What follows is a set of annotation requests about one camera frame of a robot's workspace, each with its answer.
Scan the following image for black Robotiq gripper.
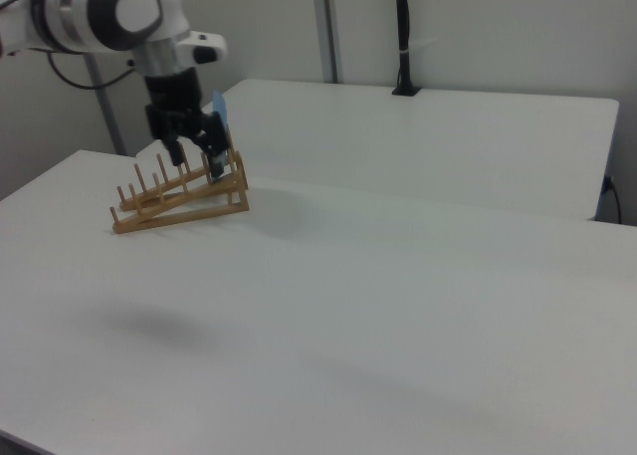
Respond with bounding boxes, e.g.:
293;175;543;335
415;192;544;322
142;69;231;182

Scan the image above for blue round plate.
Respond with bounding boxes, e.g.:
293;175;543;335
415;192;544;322
211;89;233;183

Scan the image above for wooden plate rack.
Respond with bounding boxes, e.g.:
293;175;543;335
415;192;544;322
108;143;249;236

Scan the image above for grey metal frame post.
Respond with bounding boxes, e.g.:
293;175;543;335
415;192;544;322
82;54;128;156
312;0;344;84

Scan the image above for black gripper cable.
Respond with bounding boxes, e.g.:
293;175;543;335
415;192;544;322
47;50;139;92

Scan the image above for black camera stand pole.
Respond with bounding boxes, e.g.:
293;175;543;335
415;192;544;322
391;0;423;98

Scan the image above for black wall cable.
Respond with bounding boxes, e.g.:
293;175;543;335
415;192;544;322
607;175;624;225

